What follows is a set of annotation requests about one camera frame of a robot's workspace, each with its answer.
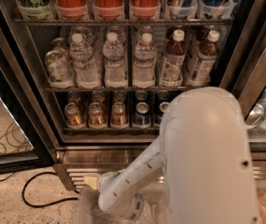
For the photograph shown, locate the red cola can middle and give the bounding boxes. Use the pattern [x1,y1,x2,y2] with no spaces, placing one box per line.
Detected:
[93,0,123,20]

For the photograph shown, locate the orange can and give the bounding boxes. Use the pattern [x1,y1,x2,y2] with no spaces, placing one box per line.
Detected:
[91,91,105,104]
[113,91,126,103]
[88,102,106,127]
[64,103,85,129]
[67,91,81,105]
[111,102,128,126]

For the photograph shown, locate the blue can back left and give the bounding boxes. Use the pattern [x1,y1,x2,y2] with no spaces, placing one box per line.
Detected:
[134,91,148,104]

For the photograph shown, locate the open fridge glass door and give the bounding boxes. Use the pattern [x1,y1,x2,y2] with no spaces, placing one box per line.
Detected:
[0,26,54,175]

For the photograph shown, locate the blue can front left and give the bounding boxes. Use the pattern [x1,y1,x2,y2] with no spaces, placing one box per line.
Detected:
[134,102,150,125]

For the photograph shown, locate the water bottle middle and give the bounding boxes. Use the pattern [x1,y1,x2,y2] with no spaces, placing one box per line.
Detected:
[103,32,128,88]

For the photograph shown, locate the water bottle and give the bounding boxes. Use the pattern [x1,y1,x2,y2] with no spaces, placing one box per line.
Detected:
[133,33,157,88]
[103,32,128,88]
[70,33,101,89]

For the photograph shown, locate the red cola can left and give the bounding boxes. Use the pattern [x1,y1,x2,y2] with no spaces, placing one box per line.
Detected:
[56,0,87,20]

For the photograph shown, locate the clear plastic bin left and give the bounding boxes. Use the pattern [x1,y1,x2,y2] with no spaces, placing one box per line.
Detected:
[74,182,172,224]

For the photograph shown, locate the red cola can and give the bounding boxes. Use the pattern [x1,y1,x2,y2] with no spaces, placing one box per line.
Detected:
[93,0,123,20]
[132,0,158,19]
[56,0,87,20]

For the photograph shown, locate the silver can front middle shelf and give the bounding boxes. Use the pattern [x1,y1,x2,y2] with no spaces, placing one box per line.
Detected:
[45,50,72,82]

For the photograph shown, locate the middle wire shelf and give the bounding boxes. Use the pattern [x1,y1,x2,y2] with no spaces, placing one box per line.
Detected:
[46,86,203,92]

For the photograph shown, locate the right fridge glass door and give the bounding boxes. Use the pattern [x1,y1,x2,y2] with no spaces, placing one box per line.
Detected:
[219,0,266,154]

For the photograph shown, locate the black power cable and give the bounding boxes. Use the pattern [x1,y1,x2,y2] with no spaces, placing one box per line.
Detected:
[21,171,80,209]

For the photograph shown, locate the blue can front middle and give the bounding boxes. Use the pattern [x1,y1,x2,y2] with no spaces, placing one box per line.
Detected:
[155,102,169,125]

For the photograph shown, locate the blue can back middle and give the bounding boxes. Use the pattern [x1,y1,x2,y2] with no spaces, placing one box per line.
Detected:
[157,91,170,103]

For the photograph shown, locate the brown tea bottle left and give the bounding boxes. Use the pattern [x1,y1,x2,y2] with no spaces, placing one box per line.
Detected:
[159,29,186,87]

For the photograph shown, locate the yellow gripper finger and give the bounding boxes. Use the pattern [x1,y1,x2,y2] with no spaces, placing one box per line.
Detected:
[84,176,98,189]

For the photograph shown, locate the water bottle left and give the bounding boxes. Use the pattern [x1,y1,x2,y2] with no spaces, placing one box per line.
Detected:
[70,33,101,89]

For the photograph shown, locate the wire shelf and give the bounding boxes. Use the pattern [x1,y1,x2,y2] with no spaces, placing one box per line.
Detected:
[15,19,233,26]
[46,86,203,92]

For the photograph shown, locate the brown tea bottle right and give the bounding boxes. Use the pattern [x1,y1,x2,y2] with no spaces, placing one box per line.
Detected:
[186,30,219,82]

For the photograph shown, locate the silver can shelf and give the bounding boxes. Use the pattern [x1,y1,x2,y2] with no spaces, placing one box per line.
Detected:
[45,50,72,82]
[50,37,70,61]

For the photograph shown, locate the brown tea bottle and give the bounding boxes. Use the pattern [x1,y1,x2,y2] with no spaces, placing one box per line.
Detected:
[186,30,219,82]
[159,29,186,87]

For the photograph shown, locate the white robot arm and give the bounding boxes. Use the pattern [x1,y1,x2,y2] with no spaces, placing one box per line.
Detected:
[98,87,260,224]

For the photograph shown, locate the silver can back middle shelf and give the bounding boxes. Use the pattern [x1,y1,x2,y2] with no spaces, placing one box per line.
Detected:
[50,37,70,61]

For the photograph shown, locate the top wire shelf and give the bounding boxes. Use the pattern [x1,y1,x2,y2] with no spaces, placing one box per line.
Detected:
[15,19,233,26]

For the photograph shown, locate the water bottle right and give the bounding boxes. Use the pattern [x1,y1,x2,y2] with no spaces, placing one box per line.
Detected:
[133,33,157,88]

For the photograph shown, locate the red cola can right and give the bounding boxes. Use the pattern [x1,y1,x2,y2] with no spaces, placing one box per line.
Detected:
[132,0,158,19]

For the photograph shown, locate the blue can top left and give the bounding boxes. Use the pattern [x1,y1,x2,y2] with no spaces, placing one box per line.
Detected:
[167,0,192,20]

